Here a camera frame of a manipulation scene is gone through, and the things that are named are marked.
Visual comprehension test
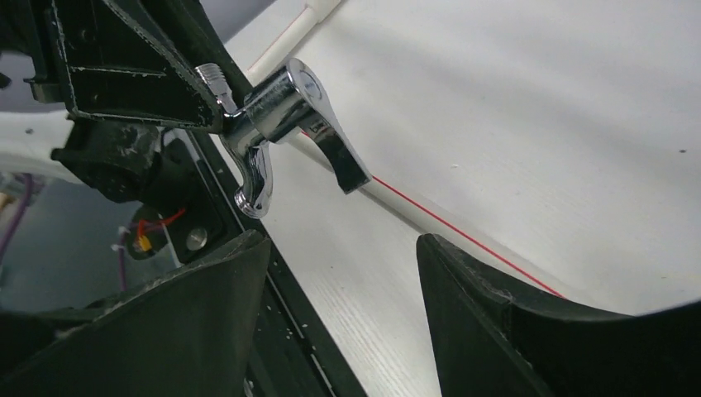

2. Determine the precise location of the chrome metal faucet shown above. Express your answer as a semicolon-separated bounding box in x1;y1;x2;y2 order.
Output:
196;58;371;218

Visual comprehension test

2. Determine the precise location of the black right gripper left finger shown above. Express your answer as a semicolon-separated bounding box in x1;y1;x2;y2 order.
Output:
1;231;271;396

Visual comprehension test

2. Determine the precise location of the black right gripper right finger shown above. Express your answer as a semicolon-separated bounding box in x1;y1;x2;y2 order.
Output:
416;234;700;396

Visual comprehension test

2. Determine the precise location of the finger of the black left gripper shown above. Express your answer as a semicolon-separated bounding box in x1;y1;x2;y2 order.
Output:
47;1;223;132

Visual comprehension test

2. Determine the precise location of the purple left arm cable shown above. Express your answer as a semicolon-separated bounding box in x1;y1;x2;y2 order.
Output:
0;172;36;264

